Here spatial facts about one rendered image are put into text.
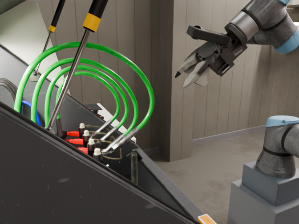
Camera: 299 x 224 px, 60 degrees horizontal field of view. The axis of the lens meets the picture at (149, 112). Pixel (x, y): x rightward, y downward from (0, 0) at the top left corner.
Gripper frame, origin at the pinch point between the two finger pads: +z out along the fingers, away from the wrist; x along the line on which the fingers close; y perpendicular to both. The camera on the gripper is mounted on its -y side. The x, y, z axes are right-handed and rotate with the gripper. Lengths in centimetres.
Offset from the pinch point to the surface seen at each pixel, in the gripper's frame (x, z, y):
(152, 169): 5.4, 32.0, 23.4
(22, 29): 32, 27, -39
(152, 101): -0.2, 10.6, -1.1
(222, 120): 209, 11, 214
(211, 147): 179, 45, 211
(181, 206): -17.6, 25.9, 22.5
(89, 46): 0.0, 10.3, -25.3
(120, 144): -5.2, 25.9, -0.8
